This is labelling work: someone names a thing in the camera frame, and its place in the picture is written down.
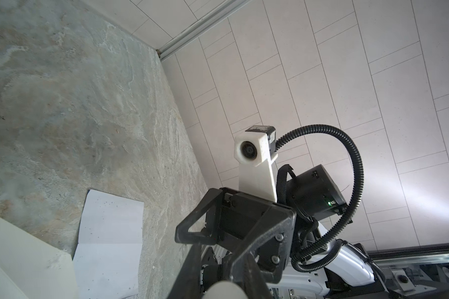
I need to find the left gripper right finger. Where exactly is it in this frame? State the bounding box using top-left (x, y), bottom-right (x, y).
top-left (243, 254), bottom-right (273, 299)

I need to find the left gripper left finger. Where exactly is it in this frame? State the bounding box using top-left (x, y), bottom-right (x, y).
top-left (167, 244), bottom-right (202, 299)

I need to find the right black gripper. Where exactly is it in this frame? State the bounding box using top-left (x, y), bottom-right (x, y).
top-left (175, 164), bottom-right (346, 284)

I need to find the cream envelope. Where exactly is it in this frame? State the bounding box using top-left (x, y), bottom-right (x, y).
top-left (0, 218), bottom-right (79, 299)

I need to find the white glue stick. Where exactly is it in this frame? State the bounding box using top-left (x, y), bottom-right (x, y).
top-left (202, 281), bottom-right (248, 299)

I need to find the white paper sheet underneath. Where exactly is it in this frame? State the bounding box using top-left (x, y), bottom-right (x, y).
top-left (73, 189), bottom-right (144, 299)

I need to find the right black corrugated cable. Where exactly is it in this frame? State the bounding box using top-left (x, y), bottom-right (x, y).
top-left (274, 124), bottom-right (364, 273)

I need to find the aluminium rail frame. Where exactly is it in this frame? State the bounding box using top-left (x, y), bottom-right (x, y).
top-left (358, 244), bottom-right (449, 299)

